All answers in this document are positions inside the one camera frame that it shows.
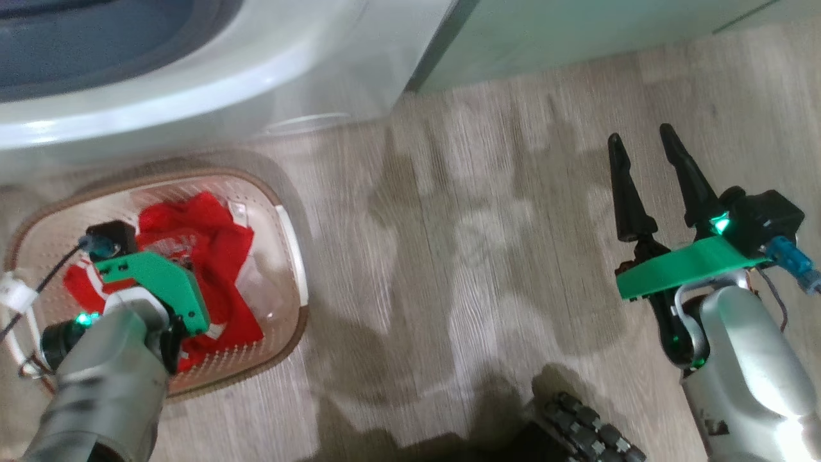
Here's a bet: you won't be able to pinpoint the white washing machine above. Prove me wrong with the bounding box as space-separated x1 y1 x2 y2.
0 0 460 169

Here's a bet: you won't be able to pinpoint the red jersey clothes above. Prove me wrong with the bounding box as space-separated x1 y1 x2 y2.
63 191 266 373

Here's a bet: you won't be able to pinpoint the black cable with white tag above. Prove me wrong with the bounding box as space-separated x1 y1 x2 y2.
0 243 87 379

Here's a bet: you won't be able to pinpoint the blue cable connector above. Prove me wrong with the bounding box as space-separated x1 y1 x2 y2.
765 235 821 295

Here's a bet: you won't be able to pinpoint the pale green cabinet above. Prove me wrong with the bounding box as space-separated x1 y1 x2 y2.
408 0 821 94

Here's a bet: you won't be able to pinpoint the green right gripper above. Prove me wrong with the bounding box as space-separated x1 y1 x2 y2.
607 123 772 369

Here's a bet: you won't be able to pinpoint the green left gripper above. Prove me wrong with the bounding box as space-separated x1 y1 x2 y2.
95 252 211 374

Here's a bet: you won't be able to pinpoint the black round washing machine door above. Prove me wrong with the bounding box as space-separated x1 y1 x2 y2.
0 0 246 103

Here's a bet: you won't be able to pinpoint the cream perforated laundry basket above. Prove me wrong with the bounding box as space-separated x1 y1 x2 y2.
3 166 310 403

